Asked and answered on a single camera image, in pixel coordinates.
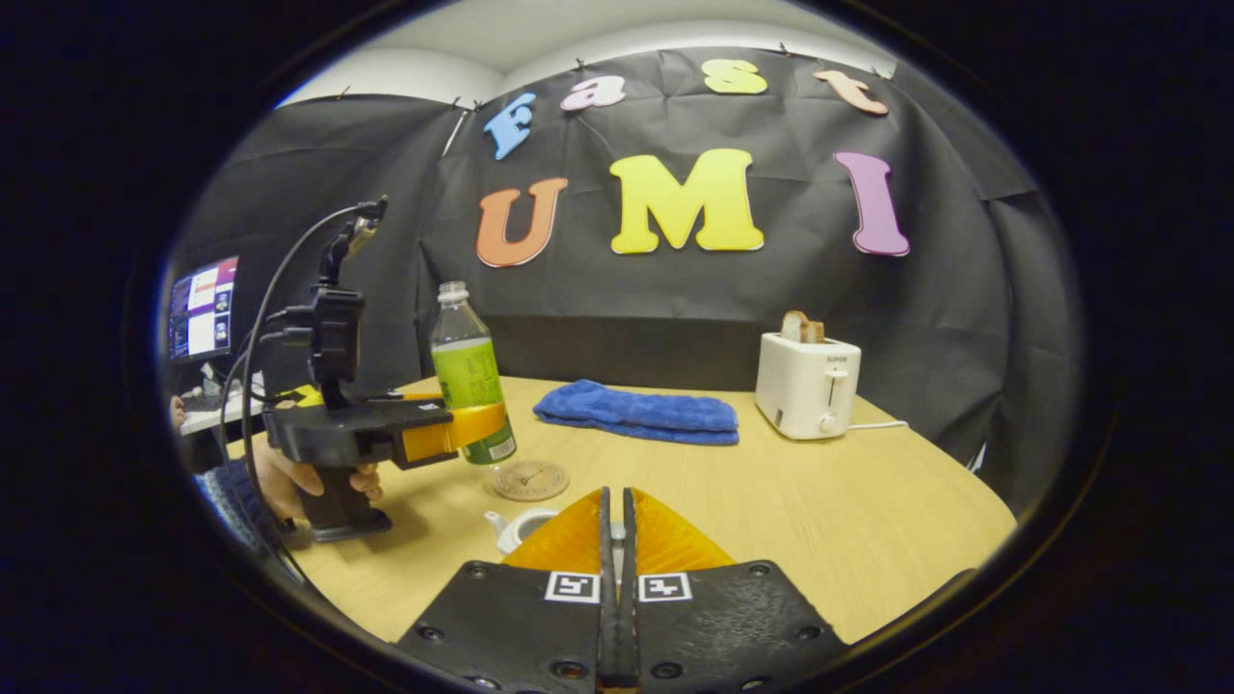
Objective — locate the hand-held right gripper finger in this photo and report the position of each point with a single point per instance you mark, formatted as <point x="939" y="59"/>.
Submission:
<point x="607" y="540"/>
<point x="629" y="540"/>

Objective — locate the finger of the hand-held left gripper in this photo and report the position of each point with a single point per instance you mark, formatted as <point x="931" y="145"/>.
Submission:
<point x="419" y="396"/>
<point x="453" y="432"/>

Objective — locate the blue towel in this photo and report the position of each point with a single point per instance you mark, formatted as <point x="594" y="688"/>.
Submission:
<point x="636" y="413"/>

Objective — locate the round wooden coaster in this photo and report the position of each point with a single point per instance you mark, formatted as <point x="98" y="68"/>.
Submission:
<point x="530" y="480"/>

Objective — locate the white toaster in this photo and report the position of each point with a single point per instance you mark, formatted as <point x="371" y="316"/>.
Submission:
<point x="805" y="390"/>

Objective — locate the computer monitor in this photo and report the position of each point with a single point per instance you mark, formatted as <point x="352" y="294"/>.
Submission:
<point x="202" y="308"/>

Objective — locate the white teacup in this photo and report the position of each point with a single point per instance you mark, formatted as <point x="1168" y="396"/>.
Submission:
<point x="511" y="530"/>

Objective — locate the white side desk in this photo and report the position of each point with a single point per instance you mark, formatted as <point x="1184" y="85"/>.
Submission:
<point x="217" y="413"/>

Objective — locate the toast slice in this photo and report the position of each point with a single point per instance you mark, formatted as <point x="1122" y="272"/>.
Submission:
<point x="800" y="328"/>

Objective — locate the green label water bottle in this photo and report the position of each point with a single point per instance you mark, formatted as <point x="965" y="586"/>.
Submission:
<point x="468" y="371"/>

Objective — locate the black backdrop cloth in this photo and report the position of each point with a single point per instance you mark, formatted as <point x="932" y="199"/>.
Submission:
<point x="675" y="299"/>

